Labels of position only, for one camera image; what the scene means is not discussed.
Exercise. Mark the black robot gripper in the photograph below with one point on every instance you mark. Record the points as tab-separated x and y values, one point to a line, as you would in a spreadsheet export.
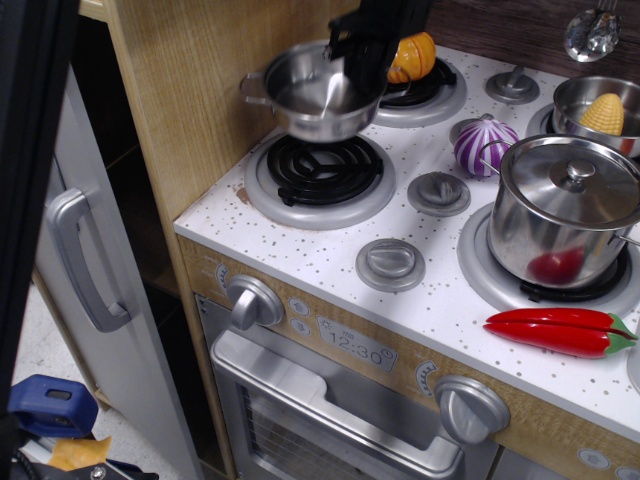
367	38

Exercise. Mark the small steel two-handled pan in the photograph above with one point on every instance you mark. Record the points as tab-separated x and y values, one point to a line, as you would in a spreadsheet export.
311	97

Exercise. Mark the steel pan back right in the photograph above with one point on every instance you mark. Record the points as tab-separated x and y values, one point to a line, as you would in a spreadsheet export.
573	97

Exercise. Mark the orange toy pumpkin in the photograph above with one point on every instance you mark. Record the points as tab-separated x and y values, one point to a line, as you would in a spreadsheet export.
415	58

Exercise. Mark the back left black burner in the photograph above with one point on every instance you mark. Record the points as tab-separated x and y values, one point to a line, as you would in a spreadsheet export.
420	91

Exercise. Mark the black burner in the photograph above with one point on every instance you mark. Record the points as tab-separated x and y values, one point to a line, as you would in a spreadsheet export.
323	174
420	91
612	277

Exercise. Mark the front left black burner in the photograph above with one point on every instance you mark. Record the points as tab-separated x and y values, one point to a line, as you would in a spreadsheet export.
323	174

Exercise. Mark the purple striped toy onion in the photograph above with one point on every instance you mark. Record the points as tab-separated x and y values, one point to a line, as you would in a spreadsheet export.
481	144

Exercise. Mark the grey stovetop knob back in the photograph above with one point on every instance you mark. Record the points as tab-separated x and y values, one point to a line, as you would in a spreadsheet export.
512	87

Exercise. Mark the grey stovetop knob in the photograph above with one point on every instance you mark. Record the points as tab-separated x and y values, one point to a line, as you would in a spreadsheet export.
390	265
512	87
438	194

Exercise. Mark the grey stovetop knob middle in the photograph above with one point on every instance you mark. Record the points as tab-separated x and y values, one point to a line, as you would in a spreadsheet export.
438	194

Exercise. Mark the grey stovetop knob front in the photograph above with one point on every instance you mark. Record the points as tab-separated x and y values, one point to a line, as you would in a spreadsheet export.
390	265

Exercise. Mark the hanging steel ladle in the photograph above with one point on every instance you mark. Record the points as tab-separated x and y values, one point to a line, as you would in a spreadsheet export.
593	33

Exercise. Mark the large steel pot with lid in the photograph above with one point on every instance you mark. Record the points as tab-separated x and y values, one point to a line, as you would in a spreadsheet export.
564	210

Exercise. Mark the yellow toy corn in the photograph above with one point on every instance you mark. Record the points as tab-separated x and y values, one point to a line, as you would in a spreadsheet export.
605	115

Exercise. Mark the left oven dial knob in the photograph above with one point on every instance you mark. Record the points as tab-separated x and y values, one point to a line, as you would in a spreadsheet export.
254	303

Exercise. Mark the oven dial knob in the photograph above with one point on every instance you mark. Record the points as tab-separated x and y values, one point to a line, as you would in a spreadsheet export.
470	411
254	303

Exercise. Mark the front right black burner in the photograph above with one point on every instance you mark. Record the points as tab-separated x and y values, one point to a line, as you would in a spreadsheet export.
612	277

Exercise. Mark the black pole foreground left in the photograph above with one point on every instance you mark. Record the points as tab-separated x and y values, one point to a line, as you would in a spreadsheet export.
37	42

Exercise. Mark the red toy chili pepper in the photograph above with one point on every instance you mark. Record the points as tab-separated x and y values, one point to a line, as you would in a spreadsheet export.
578	332

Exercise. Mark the grey fridge door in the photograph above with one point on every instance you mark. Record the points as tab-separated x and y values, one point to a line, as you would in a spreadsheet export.
127	367

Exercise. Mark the silver oven door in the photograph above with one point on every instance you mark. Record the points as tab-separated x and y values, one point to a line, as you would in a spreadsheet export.
292	414

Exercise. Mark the right oven dial knob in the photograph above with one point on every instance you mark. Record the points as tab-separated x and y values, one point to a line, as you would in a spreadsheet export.
470	411

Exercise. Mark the blue clamp tool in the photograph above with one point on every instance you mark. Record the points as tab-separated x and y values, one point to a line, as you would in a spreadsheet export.
53	407

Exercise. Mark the grey fridge door handle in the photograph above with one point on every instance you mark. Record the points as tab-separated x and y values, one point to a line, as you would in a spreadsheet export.
62	219

